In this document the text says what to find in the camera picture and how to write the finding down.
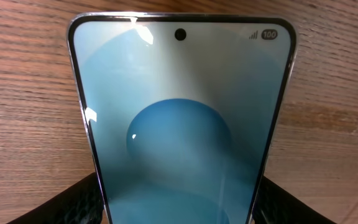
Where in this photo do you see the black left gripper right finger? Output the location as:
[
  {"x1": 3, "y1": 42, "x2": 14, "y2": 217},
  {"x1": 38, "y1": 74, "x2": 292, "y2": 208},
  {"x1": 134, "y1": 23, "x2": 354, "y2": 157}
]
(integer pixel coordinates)
[{"x1": 252, "y1": 177, "x2": 334, "y2": 224}]

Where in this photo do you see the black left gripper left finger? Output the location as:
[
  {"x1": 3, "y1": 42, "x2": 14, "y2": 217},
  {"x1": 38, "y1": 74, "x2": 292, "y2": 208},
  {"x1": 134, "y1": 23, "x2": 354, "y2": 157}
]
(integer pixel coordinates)
[{"x1": 8, "y1": 172, "x2": 104, "y2": 224}]

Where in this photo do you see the blue screen smartphone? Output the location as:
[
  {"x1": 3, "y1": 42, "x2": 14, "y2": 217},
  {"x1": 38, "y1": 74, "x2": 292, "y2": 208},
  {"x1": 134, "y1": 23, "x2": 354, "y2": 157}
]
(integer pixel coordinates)
[{"x1": 67, "y1": 12, "x2": 298, "y2": 224}]

